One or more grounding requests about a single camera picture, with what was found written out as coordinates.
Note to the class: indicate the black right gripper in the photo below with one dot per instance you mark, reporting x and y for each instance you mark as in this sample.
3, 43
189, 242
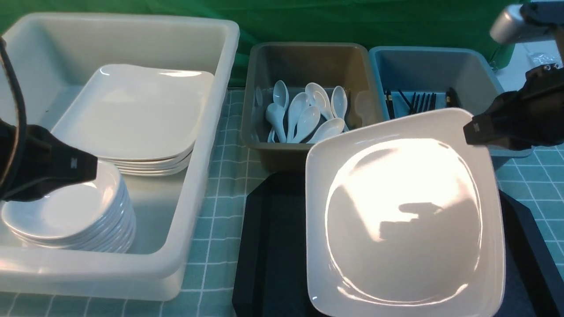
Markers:
521, 119

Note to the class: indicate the black serving tray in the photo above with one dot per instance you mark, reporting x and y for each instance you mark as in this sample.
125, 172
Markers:
271, 278

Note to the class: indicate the white spoon low left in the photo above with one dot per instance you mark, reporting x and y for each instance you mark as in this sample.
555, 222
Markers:
275, 115

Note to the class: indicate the large white square plate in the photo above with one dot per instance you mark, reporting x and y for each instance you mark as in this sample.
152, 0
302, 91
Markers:
403, 219

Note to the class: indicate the white spoon far left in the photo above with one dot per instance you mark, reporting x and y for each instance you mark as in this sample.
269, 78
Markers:
280, 98

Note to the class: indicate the green checkered tablecloth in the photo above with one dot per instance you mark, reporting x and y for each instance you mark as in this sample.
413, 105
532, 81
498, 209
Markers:
536, 181

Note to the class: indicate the blue plastic bin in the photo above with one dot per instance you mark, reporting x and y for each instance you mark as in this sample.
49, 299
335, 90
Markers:
413, 69

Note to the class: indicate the stack of white bowls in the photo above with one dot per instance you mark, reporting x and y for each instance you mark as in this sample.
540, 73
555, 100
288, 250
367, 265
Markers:
90, 216

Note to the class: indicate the bundle of black chopsticks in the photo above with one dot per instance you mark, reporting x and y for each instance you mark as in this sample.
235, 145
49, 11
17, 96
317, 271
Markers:
398, 104

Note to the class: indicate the white ceramic soup spoon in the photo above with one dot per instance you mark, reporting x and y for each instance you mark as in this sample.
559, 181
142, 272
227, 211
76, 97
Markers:
307, 123

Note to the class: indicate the green backdrop cloth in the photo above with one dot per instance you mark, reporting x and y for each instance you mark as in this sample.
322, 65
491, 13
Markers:
370, 23

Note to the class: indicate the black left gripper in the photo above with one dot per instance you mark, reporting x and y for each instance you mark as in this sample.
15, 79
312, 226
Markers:
44, 162

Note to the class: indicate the white spoon front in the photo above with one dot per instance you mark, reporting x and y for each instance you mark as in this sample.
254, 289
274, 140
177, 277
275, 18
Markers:
328, 129

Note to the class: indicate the brown plastic bin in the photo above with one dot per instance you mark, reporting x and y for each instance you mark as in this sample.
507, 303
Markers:
298, 64

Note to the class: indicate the stack of white plates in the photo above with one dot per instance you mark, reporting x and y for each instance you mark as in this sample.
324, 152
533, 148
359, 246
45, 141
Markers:
143, 120

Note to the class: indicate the large white plastic tub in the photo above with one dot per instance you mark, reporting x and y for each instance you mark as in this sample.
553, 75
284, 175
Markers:
53, 55

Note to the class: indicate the white spoon middle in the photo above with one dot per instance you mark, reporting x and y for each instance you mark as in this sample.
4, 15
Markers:
319, 98

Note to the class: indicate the white spoon right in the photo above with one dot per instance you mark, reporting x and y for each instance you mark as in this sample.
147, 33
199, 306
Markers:
339, 104

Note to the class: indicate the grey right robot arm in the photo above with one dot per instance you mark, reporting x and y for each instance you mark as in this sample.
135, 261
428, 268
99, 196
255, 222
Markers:
531, 22

